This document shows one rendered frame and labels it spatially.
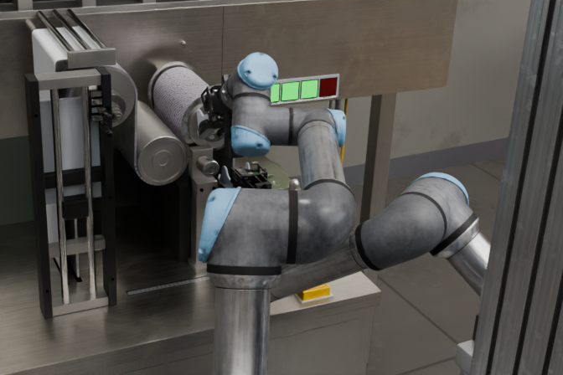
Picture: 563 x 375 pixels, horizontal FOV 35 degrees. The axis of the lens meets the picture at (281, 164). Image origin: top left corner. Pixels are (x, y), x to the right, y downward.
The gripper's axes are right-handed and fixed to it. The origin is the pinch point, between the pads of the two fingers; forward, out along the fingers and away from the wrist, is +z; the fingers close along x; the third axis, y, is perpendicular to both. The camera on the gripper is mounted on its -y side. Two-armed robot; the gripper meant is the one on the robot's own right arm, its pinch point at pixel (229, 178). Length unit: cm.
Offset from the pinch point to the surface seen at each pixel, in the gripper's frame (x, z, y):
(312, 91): -37.2, 29.3, 8.6
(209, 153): 8.0, -6.1, 10.3
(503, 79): -246, 192, -61
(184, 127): 12.6, -2.4, 15.9
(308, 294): -7.8, -29.4, -17.3
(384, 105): -73, 46, -5
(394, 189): -169, 175, -109
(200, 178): 10.3, -7.0, 4.7
